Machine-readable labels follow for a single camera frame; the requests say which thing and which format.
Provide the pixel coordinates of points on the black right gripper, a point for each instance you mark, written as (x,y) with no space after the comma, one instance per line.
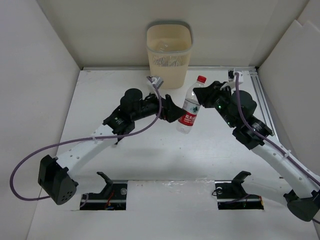
(205,95)

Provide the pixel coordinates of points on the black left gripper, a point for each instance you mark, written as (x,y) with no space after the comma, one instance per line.
(169,111)

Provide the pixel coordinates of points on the red label water bottle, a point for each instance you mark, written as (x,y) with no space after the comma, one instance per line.
(191,106)

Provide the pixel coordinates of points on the blue label water bottle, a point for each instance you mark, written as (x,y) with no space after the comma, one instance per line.
(168,61)

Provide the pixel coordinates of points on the clear bottle silver label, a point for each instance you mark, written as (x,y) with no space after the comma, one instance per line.
(163,47)

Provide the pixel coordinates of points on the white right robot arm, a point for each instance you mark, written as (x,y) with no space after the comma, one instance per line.
(298,188)

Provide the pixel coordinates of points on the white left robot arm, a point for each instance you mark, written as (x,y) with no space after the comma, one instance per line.
(57,175)

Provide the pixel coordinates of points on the beige plastic waste bin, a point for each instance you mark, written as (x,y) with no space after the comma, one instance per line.
(177,33)

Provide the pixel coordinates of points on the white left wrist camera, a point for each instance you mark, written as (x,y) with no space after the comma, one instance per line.
(155,82)

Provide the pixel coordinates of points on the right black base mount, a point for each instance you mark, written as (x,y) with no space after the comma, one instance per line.
(230,194)

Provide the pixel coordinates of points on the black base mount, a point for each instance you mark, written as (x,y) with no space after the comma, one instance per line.
(230,194)
(113,197)

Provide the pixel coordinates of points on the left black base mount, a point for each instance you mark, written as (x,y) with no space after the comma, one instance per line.
(113,197)

